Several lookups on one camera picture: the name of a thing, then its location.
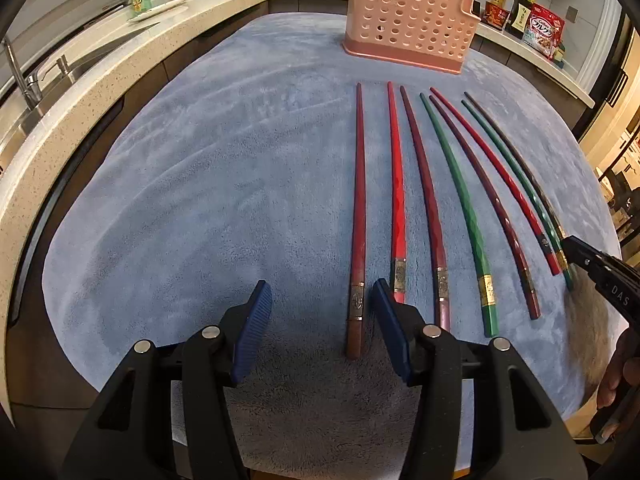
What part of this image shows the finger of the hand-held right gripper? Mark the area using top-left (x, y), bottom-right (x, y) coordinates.
top-left (561, 236), bottom-right (603, 282)

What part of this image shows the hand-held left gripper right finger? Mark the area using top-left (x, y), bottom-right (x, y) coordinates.
top-left (370, 277), bottom-right (588, 480)

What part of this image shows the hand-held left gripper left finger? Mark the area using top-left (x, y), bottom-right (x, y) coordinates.
top-left (60, 280), bottom-right (273, 480)

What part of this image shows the green chopstick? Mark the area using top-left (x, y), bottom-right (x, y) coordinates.
top-left (461, 100), bottom-right (575, 291)
top-left (419, 92), bottom-right (500, 338)

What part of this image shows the dark brown chopstick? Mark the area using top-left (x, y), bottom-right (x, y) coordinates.
top-left (464, 91), bottom-right (568, 243)

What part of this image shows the red chopstick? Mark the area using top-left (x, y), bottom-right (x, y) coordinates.
top-left (430, 87), bottom-right (562, 277)
top-left (386, 81), bottom-right (408, 306)

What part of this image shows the maroon chopstick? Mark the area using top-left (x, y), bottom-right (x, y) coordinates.
top-left (399, 86), bottom-right (452, 333)
top-left (428, 96), bottom-right (542, 321)

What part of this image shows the dark red-brown chopstick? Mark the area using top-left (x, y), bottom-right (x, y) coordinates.
top-left (345, 82), bottom-right (367, 360)

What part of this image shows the pink perforated plastic basket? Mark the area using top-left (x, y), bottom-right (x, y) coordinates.
top-left (342, 0), bottom-right (481, 75)

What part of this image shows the person's right hand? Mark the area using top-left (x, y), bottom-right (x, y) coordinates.
top-left (596, 329), bottom-right (640, 412)

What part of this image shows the blue plush mat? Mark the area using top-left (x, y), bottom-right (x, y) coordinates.
top-left (42, 12), bottom-right (623, 480)

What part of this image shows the black framed glass door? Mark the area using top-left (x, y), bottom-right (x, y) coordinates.
top-left (575, 10), bottom-right (640, 251)

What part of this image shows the red and white cereal bag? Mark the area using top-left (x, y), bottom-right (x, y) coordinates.
top-left (522, 2), bottom-right (566, 58)

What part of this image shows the dark soy sauce bottle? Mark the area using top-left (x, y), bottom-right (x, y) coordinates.
top-left (505, 0), bottom-right (535, 41)

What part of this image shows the red instant noodle cup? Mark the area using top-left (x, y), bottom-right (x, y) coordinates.
top-left (482, 1), bottom-right (511, 28)

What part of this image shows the stainless steel sink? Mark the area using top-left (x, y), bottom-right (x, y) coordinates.
top-left (0, 30), bottom-right (131, 161)

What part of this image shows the dark kitchen cabinet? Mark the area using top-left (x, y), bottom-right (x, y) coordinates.
top-left (267, 0), bottom-right (352, 17)

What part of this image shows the chrome kitchen faucet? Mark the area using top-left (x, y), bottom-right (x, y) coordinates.
top-left (2, 37), bottom-right (51, 111)

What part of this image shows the white dish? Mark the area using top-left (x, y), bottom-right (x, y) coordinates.
top-left (126, 0), bottom-right (188, 23)

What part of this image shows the white window blind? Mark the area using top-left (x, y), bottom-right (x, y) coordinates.
top-left (0, 0), bottom-right (126, 91)

